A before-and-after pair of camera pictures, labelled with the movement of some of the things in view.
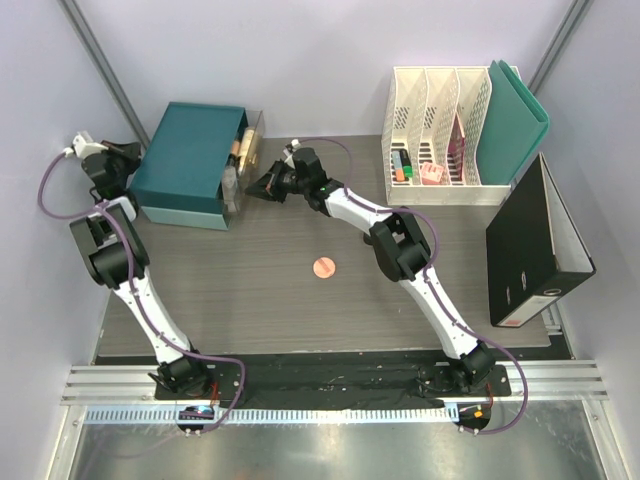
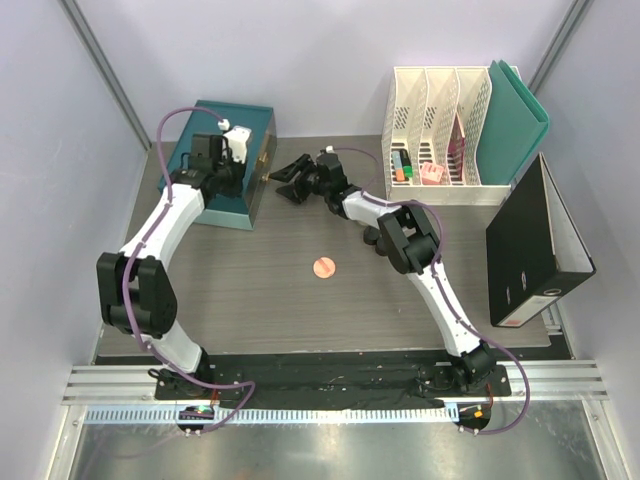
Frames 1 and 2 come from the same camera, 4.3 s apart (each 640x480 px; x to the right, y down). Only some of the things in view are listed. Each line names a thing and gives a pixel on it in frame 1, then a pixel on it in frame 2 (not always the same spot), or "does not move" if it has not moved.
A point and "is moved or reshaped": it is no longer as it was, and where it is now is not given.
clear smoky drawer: x=250 y=159 to x=266 y=165
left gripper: x=131 y=153 to x=238 y=165
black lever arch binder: x=534 y=252 does not move
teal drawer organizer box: x=182 y=174 is moved or reshaped
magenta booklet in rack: x=457 y=148 does not move
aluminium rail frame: x=131 y=385 does not move
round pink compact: x=324 y=267 does not move
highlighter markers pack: x=403 y=167 does not move
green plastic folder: x=515 y=122 does not move
